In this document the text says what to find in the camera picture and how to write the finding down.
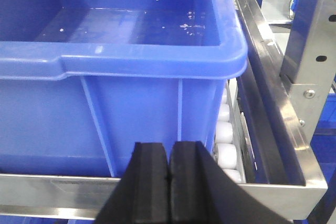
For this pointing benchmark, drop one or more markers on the blue plastic bin right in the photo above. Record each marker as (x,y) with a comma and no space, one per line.
(83,80)

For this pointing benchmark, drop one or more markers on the white roller track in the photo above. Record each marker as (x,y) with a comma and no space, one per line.
(226,148)

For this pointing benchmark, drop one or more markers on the metal shelf front rail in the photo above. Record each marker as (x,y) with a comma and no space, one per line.
(71,197)

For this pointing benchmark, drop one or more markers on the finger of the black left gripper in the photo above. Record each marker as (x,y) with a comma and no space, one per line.
(142,194)
(202,193)

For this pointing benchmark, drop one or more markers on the metal shelf upright post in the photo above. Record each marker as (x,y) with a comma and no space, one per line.
(308,67)

